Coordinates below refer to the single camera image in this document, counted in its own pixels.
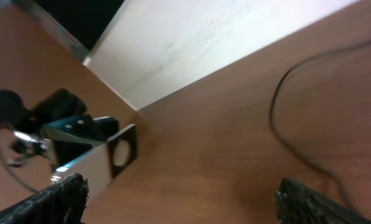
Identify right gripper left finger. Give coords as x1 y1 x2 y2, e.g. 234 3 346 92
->
0 173 89 224

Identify black charger cable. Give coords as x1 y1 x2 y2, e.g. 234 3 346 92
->
268 35 371 209

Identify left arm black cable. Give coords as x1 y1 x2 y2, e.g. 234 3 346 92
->
0 129 40 194

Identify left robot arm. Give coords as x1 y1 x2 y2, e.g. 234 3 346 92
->
0 88 119 170

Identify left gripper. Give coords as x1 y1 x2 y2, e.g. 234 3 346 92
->
11 88 120 172

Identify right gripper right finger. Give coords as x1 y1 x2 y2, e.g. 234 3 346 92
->
274 178 371 224

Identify black smartphone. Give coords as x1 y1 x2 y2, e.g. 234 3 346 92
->
50 124 138 202

